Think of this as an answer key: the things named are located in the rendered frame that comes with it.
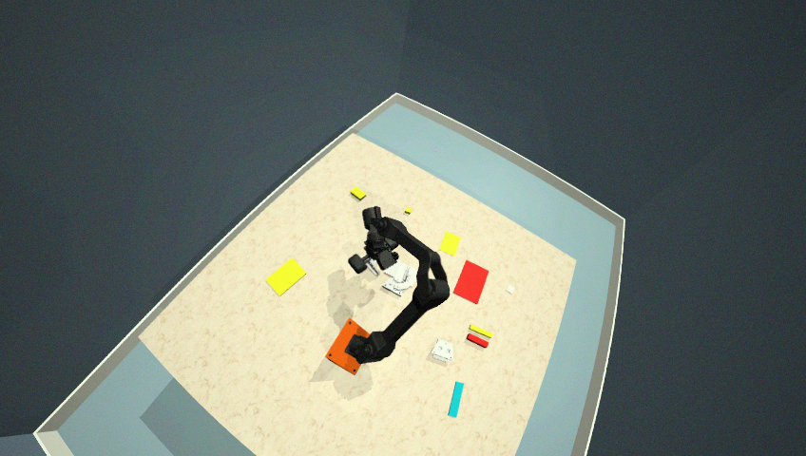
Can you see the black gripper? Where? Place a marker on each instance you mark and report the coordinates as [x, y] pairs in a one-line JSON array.
[[358, 263]]

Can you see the red flat bar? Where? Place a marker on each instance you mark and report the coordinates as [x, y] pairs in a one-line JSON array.
[[477, 340]]

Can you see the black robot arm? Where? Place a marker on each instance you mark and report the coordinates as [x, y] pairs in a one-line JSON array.
[[428, 294]]

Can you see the teal flat bar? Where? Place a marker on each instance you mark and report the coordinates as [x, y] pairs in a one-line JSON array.
[[455, 400]]

